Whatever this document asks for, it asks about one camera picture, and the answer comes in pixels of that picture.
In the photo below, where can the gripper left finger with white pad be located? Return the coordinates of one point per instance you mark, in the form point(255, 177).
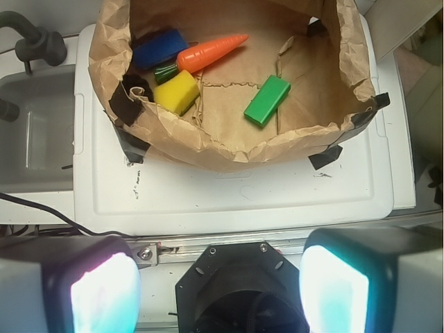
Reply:
point(68, 284)

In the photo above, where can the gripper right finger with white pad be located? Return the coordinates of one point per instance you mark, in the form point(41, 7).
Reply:
point(387, 279)

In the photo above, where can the green rectangular block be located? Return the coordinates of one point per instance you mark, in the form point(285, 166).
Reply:
point(266, 102)

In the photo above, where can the white plastic lid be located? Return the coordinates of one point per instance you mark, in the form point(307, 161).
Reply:
point(158, 197)

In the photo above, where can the grey toy sink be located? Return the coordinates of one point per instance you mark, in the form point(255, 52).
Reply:
point(37, 148)

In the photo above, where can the yellow sponge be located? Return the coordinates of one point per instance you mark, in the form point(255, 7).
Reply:
point(178, 94)

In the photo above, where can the grey toy faucet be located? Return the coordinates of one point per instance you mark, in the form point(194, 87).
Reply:
point(37, 43)

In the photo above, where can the brown paper bag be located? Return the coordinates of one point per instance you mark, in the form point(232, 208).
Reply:
point(319, 47)

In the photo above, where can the blue sponge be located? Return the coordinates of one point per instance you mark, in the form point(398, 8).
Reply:
point(159, 49)

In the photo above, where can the orange toy carrot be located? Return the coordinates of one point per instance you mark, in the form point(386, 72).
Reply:
point(199, 57)

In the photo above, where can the aluminium rail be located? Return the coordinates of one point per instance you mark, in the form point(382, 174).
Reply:
point(222, 248)

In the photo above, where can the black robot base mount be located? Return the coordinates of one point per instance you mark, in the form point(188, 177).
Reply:
point(255, 294)

